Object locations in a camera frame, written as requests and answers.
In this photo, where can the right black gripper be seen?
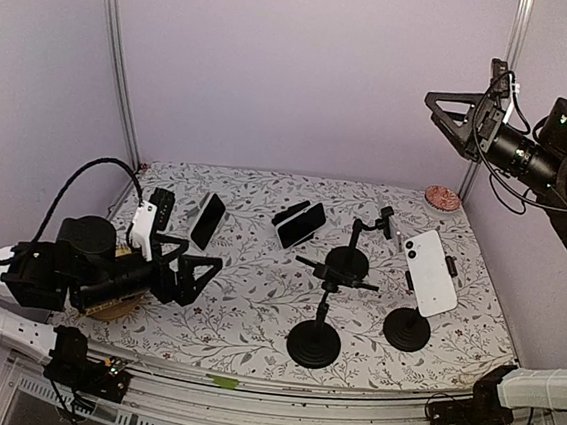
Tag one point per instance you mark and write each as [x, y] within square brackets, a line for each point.
[488, 111]

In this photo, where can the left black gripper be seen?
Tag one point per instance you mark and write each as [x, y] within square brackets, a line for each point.
[183, 291]

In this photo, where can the white-edged phone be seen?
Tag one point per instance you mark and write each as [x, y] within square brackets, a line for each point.
[300, 225]
[209, 218]

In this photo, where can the white phone dual camera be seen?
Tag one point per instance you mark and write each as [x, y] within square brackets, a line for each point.
[430, 275]

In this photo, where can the black round phone stand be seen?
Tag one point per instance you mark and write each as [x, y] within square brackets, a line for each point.
[315, 344]
[349, 258]
[404, 328]

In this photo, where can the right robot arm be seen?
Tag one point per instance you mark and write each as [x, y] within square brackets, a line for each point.
[532, 170]

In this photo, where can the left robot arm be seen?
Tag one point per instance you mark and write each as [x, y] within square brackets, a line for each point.
[35, 274]

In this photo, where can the silver phone in clamp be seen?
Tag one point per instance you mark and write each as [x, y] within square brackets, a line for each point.
[387, 225]

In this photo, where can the black folding phone stand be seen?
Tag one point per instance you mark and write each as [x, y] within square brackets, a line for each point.
[279, 217]

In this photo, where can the red patterned bowl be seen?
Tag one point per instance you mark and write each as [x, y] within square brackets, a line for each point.
[442, 199]

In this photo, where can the woven bamboo basket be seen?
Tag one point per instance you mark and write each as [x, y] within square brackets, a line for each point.
[114, 286]

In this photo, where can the green tape piece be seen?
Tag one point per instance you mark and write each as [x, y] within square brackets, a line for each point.
[227, 383]

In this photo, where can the floral table mat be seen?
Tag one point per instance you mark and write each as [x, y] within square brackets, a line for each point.
[240, 322]

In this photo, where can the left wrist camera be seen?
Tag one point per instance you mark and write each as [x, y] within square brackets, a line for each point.
[150, 217]

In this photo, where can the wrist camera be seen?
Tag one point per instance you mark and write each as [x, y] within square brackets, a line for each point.
[150, 217]
[503, 88]

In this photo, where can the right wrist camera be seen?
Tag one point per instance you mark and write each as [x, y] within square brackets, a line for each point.
[503, 88]

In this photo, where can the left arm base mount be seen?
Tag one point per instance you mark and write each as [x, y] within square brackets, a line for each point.
[85, 369]

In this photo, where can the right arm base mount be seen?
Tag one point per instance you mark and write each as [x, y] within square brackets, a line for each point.
[481, 408]

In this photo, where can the front aluminium rail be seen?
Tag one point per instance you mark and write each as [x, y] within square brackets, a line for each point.
[166, 393]

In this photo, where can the left aluminium frame post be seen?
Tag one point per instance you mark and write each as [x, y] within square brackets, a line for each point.
[114, 30]

